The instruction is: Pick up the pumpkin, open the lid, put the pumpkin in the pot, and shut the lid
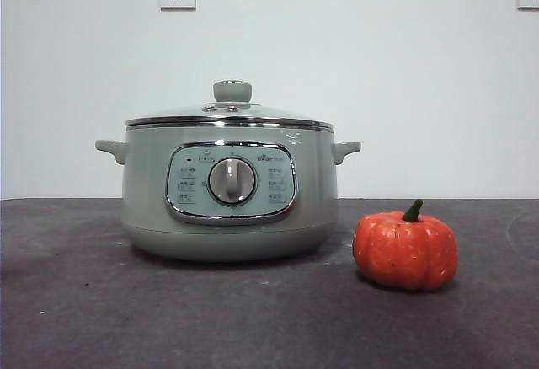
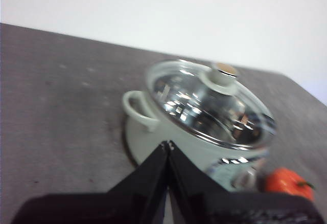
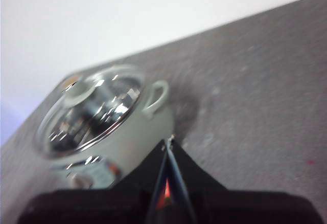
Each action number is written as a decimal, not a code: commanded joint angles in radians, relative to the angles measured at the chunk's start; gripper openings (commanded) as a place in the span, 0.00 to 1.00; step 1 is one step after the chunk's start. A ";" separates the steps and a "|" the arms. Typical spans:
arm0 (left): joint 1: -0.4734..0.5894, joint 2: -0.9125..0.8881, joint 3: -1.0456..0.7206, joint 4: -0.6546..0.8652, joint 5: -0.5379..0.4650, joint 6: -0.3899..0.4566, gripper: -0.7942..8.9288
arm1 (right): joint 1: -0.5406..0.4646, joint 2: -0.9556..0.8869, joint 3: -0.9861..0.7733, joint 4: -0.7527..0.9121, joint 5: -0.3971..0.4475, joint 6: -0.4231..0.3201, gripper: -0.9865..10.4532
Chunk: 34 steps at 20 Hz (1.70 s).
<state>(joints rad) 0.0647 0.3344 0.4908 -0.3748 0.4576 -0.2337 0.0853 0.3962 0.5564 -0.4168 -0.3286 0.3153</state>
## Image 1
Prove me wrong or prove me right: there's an orange toy pumpkin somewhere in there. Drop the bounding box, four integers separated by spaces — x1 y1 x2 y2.
352 199 459 292

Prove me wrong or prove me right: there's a glass lid with green knob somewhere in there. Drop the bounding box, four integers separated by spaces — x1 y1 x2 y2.
125 78 334 129

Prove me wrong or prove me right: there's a pale green electric pot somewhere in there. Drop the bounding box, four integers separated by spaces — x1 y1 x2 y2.
94 122 362 264

